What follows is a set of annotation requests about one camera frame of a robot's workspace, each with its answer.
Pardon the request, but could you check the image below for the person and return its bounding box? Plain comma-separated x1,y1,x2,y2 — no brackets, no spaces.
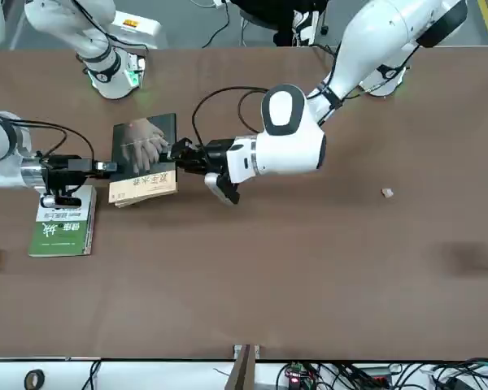
227,0,330,48

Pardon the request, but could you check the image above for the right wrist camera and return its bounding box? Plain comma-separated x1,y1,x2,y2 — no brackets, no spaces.
39,193,85,210

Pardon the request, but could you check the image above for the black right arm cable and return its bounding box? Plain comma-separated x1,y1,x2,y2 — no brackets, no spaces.
7,117,96,163

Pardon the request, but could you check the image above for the dark book with hands cover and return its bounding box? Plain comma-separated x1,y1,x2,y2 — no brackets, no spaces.
107,113,180,210

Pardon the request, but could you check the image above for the person's black white shoe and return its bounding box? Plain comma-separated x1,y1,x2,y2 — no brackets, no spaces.
291,10,312,45

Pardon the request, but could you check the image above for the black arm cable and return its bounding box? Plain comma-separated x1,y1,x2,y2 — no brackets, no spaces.
191,84,342,154
7,117,96,163

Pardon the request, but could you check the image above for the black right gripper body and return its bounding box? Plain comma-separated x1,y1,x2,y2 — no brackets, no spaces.
41,154,85,198

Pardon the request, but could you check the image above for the black tape roll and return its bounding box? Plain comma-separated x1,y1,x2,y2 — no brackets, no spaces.
24,368,46,390

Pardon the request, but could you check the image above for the aluminium frame post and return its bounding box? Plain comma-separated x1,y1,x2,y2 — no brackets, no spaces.
227,344,264,390

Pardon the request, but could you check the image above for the white control box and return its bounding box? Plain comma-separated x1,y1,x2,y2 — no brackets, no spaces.
107,10,163,52

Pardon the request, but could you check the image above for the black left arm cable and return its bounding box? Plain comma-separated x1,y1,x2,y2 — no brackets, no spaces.
191,84,342,154

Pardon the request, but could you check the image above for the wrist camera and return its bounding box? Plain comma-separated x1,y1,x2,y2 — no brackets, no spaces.
39,193,85,210
203,171,242,208

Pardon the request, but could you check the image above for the circuit board with red light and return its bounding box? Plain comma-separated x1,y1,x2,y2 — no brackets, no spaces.
283,360,312,389

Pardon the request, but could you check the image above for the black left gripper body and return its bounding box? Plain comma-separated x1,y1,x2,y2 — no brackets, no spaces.
205,138,234,176

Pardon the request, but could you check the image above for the grey usb hub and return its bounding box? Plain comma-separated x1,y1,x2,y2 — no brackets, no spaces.
359,366,394,386

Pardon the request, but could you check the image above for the green and white book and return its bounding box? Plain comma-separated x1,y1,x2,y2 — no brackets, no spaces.
27,184,98,258

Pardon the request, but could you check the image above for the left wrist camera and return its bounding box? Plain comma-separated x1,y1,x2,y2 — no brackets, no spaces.
203,171,242,208

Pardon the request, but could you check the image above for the black stool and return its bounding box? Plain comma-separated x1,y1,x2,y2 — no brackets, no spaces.
238,8,278,46

